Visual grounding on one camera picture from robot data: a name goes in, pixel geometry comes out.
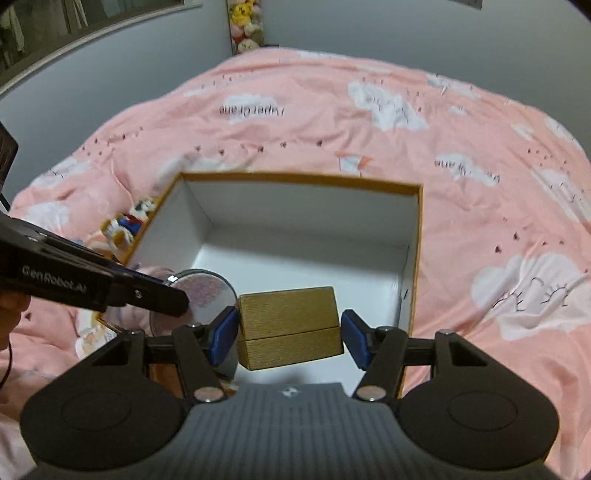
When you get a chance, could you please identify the gold rectangular box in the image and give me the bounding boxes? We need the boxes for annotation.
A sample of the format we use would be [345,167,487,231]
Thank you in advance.
[238,286,344,371]

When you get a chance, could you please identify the white Vaseline lotion tube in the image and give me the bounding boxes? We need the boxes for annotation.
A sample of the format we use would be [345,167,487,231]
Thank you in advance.
[74,309,117,360]

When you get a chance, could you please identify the person left hand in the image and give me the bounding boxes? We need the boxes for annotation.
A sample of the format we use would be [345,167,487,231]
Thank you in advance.
[0,290,31,351]

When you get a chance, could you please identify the raccoon sailor plush toy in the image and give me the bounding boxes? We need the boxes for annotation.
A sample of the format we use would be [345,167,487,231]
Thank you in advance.
[100,196,157,252]

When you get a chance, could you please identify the orange cardboard box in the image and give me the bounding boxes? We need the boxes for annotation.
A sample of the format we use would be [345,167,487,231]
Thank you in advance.
[96,171,425,398]

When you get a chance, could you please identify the pink paper crane duvet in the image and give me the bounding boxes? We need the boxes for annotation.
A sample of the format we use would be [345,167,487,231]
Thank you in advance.
[11,49,590,479]

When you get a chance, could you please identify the plush toys on shelf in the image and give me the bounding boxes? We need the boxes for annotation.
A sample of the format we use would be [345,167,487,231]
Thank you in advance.
[226,0,266,55]

